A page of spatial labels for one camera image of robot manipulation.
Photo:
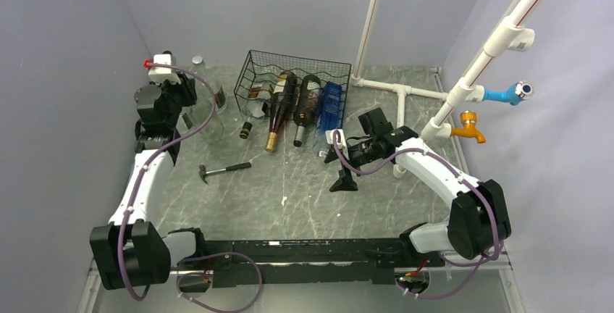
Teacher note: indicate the dark wine bottle gold cap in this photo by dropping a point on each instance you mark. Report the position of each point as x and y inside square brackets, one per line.
[282, 103]

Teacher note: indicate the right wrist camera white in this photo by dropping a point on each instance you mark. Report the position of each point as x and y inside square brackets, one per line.
[336, 137]

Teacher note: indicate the lower bottle silver cap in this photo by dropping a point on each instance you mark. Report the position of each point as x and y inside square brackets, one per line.
[306, 107]

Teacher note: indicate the clear bottle dark neck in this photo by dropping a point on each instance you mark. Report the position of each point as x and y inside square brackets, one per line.
[186, 119]

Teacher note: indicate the orange faucet tap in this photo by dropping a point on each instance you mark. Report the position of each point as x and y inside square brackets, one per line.
[469, 120]

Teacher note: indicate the blue tinted clear bottle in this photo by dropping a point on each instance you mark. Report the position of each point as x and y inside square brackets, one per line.
[198, 113]

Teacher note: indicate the black wire wine rack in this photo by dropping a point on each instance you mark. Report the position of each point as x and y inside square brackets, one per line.
[261, 66]

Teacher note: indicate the bottle black gold cap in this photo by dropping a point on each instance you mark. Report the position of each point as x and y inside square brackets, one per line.
[256, 106]

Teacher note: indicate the blue faucet tap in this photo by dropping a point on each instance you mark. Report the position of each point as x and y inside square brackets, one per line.
[514, 95]

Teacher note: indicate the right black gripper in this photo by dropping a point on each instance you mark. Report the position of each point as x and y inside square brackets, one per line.
[345, 182]

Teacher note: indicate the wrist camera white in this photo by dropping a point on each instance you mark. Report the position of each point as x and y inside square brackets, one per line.
[336, 137]
[161, 69]

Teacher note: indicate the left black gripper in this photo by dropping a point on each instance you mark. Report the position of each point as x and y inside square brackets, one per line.
[186, 88]

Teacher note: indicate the blue square dash bottle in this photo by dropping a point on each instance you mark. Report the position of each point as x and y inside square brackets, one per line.
[329, 115]

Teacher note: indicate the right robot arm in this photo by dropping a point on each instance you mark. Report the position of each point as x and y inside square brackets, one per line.
[478, 219]

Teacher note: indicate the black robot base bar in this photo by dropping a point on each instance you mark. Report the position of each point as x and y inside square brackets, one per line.
[374, 260]

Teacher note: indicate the clear bottle silver cap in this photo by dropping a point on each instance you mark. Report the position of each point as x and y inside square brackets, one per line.
[220, 96]

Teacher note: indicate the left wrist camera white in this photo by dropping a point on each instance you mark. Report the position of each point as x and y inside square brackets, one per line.
[161, 69]

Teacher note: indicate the small black hammer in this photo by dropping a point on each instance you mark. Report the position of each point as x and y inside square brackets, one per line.
[203, 173]

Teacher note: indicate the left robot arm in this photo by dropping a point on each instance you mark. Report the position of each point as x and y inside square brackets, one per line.
[129, 248]

